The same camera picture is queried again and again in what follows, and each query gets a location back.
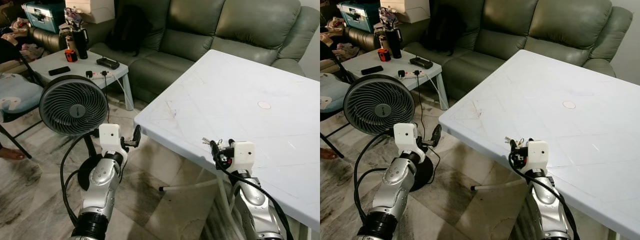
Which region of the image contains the large white plastic table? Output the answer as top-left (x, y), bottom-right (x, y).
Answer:
top-left (439, 49), bottom-right (640, 240)
top-left (134, 49), bottom-right (321, 240)

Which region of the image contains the grey round floor fan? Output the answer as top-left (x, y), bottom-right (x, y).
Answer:
top-left (343, 74), bottom-right (437, 191)
top-left (39, 75), bottom-right (122, 191)

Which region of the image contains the flat black box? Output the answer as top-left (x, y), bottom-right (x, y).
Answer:
top-left (96, 57), bottom-right (121, 70)
top-left (410, 57), bottom-right (434, 70)

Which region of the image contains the black backpack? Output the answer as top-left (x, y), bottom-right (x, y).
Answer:
top-left (107, 5), bottom-right (152, 57)
top-left (422, 5), bottom-right (464, 56)

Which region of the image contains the small white side table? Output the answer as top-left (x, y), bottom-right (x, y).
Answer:
top-left (29, 48), bottom-right (135, 111)
top-left (342, 48), bottom-right (450, 111)

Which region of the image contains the light blue chair cushion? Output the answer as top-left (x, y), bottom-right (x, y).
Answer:
top-left (320, 72), bottom-right (352, 115)
top-left (0, 72), bottom-right (45, 123)

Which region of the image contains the grey-green leather sofa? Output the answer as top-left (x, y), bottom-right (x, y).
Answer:
top-left (345, 0), bottom-right (634, 102)
top-left (29, 0), bottom-right (320, 104)

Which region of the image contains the colourful small toy figure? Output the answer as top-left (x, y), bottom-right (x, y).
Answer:
top-left (63, 7), bottom-right (84, 32)
top-left (378, 7), bottom-right (399, 32)

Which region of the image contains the white cardboard box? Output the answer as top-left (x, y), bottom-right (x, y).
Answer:
top-left (65, 0), bottom-right (116, 25)
top-left (380, 0), bottom-right (431, 25)

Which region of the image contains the blue plastic tool case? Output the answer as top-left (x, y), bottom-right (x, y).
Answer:
top-left (336, 1), bottom-right (381, 34)
top-left (21, 1), bottom-right (66, 34)

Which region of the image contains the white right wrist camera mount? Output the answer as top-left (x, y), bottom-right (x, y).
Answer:
top-left (231, 142), bottom-right (256, 174)
top-left (526, 140), bottom-right (550, 172)

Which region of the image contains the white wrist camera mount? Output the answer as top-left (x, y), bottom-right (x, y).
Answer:
top-left (526, 140), bottom-right (550, 172)
top-left (98, 123), bottom-right (129, 159)
top-left (231, 142), bottom-right (256, 174)
top-left (393, 122), bottom-right (424, 159)

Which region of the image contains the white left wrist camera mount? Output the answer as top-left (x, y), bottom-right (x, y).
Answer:
top-left (98, 123), bottom-right (129, 159)
top-left (393, 122), bottom-right (424, 159)

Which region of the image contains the white power cable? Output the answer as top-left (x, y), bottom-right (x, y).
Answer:
top-left (105, 74), bottom-right (132, 109)
top-left (422, 74), bottom-right (447, 109)

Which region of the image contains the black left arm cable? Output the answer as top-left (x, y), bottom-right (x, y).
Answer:
top-left (60, 132), bottom-right (101, 226)
top-left (352, 131), bottom-right (396, 223)

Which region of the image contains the black metal chair frame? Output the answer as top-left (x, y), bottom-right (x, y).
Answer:
top-left (0, 120), bottom-right (34, 160)
top-left (320, 131), bottom-right (346, 159)

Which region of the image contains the black tumbler with handle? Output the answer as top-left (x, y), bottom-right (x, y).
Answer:
top-left (387, 27), bottom-right (404, 60)
top-left (72, 27), bottom-right (90, 60)

